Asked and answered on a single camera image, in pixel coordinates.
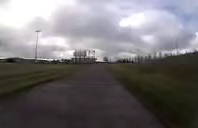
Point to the grey asphalt path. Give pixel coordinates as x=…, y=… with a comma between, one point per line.
x=87, y=100

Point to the row of fence posts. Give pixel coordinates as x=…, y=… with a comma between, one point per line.
x=147, y=57

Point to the tall light pole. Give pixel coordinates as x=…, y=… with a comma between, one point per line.
x=36, y=45

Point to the green grass field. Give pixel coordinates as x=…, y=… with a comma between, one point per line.
x=17, y=75

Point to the green grass bank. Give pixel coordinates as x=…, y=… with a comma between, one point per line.
x=167, y=83

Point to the pale building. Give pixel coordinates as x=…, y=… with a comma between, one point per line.
x=83, y=56

